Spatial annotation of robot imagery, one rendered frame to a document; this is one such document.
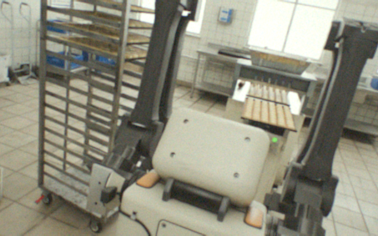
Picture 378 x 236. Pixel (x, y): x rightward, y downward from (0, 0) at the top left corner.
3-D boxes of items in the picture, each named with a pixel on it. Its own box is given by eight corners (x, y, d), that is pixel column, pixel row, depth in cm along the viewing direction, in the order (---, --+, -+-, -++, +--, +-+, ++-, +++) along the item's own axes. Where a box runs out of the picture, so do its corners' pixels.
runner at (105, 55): (127, 62, 174) (127, 57, 173) (124, 63, 172) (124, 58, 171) (47, 39, 197) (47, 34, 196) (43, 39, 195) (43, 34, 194)
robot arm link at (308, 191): (292, 207, 64) (318, 216, 62) (300, 165, 69) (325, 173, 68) (282, 220, 71) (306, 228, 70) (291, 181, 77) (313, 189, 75)
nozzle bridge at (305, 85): (232, 90, 321) (239, 58, 310) (302, 107, 309) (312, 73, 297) (227, 97, 291) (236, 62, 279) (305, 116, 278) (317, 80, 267)
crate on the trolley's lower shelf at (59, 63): (63, 61, 570) (63, 50, 563) (82, 65, 566) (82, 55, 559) (44, 66, 518) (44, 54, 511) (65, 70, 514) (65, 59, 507)
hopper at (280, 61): (247, 60, 306) (250, 45, 301) (304, 72, 297) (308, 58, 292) (245, 63, 280) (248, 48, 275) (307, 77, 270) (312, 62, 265)
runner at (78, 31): (129, 47, 171) (129, 41, 170) (125, 47, 169) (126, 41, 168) (47, 24, 194) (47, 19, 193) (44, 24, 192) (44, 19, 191)
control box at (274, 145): (243, 144, 228) (248, 127, 223) (275, 153, 224) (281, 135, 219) (243, 146, 225) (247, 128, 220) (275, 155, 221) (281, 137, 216)
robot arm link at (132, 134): (111, 147, 74) (131, 153, 73) (130, 114, 79) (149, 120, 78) (120, 164, 81) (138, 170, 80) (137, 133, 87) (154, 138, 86)
